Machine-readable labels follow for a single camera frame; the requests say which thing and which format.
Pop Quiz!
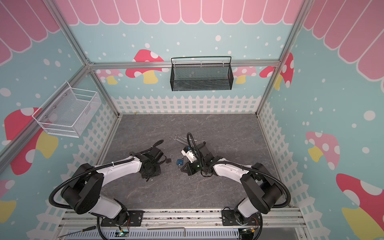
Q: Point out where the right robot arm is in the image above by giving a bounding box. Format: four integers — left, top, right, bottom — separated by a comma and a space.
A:
181, 143, 292, 226

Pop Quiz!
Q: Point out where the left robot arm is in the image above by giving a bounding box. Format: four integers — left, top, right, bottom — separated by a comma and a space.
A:
49, 147, 164, 226

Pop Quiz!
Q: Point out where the longer silver wrench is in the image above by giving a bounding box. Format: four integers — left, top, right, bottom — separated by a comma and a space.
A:
171, 136, 193, 148

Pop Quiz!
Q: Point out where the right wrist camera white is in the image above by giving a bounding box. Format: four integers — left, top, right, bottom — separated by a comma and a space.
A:
181, 146, 197, 163

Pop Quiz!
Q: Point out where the screwdriver black handle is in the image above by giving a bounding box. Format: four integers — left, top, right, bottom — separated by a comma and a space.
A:
58, 225, 97, 239

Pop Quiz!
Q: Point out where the black wire mesh basket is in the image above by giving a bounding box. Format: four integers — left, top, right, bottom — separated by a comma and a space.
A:
170, 56, 234, 92

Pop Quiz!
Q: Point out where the white wire mesh basket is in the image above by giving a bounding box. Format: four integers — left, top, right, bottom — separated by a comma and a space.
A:
32, 82, 102, 138

